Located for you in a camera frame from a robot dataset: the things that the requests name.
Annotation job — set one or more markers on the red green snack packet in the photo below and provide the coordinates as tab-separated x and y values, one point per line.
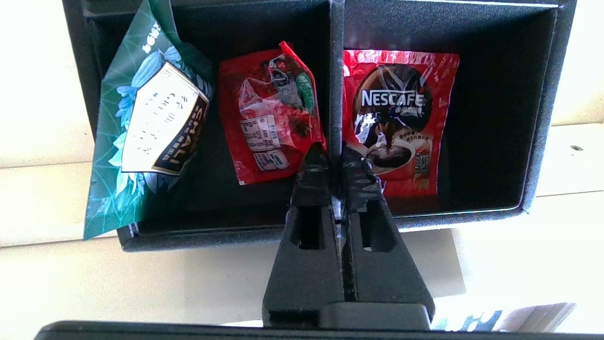
269	118

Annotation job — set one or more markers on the teal green tea packet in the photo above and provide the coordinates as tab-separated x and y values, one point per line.
155	118

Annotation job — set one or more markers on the black organizer box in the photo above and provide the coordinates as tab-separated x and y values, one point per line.
495	118

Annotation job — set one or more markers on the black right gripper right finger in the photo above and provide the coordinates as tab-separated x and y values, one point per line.
387	274

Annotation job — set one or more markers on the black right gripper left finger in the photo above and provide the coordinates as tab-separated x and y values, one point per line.
302	274

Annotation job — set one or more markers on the dark red snack packet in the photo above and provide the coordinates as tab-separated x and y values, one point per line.
401	104

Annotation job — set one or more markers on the cream ribbed drawer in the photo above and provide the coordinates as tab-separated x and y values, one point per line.
188	283

